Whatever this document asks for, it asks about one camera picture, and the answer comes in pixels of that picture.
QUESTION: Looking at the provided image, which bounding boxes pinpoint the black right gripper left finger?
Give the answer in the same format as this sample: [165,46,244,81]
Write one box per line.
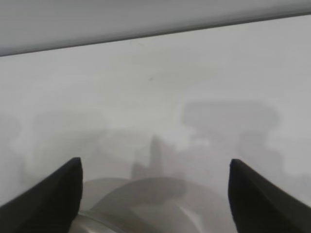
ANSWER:
[0,157,84,233]

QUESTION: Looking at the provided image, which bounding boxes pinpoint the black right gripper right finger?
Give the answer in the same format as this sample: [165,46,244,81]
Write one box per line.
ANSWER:
[227,159,311,233]

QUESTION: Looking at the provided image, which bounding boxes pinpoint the stainless steel bowl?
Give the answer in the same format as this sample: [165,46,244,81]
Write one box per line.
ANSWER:
[69,177,230,233]

